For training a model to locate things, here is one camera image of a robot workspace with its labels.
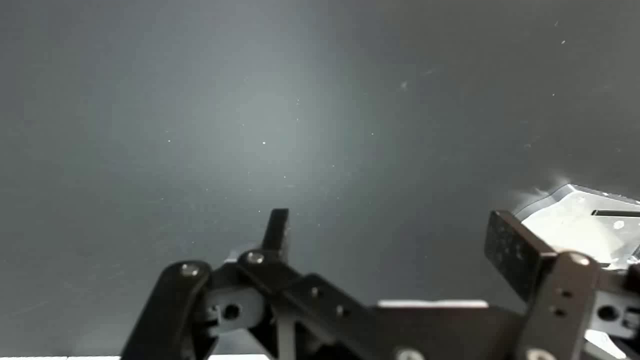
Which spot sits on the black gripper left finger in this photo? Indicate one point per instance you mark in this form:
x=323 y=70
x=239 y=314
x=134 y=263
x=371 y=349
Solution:
x=192 y=301

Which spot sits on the aluminium mounting plate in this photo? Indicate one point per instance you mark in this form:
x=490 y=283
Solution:
x=573 y=222

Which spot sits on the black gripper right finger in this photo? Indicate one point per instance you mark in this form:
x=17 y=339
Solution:
x=567 y=301

